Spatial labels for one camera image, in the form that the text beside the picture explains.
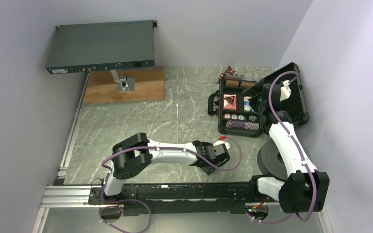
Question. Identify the dark green rack unit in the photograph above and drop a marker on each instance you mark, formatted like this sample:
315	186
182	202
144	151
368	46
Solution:
102	46

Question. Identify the silver metal stand bracket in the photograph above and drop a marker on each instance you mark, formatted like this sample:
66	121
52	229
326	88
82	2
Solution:
124	84

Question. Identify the red five chip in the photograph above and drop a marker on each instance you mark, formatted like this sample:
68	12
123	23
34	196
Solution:
227	116

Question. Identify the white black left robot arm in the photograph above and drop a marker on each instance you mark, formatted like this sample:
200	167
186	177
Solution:
132	155

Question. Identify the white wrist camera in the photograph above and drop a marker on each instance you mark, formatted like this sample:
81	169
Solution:
222	141
285	90

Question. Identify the red black triangle button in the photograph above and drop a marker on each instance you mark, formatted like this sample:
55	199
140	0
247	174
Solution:
229	100

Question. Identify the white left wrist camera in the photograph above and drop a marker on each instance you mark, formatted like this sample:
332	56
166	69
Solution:
222	141

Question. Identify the poker chip roll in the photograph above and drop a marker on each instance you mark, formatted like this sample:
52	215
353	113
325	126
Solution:
246	85

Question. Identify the black poker set case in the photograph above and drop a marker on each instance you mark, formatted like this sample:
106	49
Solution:
231	100

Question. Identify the green twenty chip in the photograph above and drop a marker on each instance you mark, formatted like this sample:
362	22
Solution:
241	117

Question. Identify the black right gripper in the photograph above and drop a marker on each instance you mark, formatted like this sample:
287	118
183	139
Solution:
258	87

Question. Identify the blue orange chip stack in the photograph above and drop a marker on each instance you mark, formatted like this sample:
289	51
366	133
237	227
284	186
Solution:
253	118

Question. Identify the poker chips row in case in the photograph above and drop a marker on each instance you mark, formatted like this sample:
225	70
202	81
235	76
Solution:
242	125

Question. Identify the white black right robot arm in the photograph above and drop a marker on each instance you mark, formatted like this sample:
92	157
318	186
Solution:
304	188

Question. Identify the blue playing card deck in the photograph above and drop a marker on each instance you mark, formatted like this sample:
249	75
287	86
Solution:
247	106

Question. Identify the red playing card deck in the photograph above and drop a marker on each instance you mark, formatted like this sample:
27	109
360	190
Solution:
229	103

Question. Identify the brown wooden board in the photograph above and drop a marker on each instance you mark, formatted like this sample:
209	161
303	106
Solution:
149	85

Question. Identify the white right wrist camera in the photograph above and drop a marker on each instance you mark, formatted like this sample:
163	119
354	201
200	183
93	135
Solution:
285	90

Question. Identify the black aluminium mounting rail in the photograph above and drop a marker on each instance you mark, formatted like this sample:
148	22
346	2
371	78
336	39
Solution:
159	198

